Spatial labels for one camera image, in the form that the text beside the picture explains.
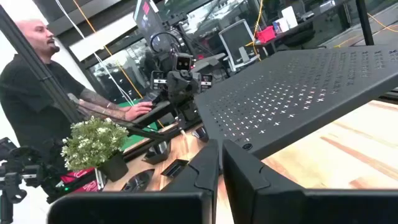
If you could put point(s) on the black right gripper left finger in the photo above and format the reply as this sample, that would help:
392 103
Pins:
140 208

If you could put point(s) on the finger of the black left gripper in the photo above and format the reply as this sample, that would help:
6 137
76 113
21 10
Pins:
158 81
206 82

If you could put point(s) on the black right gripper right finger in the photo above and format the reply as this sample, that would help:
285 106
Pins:
311 208

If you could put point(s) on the black rounded mini plate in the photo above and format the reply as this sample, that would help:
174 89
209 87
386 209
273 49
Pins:
138 182

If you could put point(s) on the black small square mini plate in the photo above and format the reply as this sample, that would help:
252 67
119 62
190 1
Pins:
174 168

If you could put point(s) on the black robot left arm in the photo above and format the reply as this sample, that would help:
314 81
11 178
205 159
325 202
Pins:
186 112

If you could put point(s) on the black wavy square mini plate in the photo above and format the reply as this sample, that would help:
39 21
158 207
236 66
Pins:
157 152
200 134

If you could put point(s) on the grey mesh office chair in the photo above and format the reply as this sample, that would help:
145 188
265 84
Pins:
236 40

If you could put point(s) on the black computer monitor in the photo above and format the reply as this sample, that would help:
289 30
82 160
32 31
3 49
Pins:
149 21

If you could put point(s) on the green desk mat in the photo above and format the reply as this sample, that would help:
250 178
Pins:
136 140

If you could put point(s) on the red and black box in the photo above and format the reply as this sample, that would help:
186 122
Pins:
79 181

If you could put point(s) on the red storage bin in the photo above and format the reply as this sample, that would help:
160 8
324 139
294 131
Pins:
266 35

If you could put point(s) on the white-flowered plant in black pot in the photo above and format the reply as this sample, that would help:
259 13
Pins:
93 143

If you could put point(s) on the black perforated metal shelf riser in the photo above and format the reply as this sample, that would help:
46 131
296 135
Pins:
295 93

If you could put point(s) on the white carton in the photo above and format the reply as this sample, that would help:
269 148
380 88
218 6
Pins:
289 16
281 25

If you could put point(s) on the black office desk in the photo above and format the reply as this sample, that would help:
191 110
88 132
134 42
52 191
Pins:
298 34

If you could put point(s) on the person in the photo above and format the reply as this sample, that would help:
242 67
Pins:
28 102

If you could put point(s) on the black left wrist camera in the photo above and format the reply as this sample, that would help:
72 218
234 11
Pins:
183 62

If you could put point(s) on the black aluminium frame rail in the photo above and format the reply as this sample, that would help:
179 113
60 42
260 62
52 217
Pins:
136 148

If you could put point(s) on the black frame upright post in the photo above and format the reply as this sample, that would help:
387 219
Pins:
40 71

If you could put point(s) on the black equipment mount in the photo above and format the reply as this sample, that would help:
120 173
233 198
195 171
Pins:
15 174

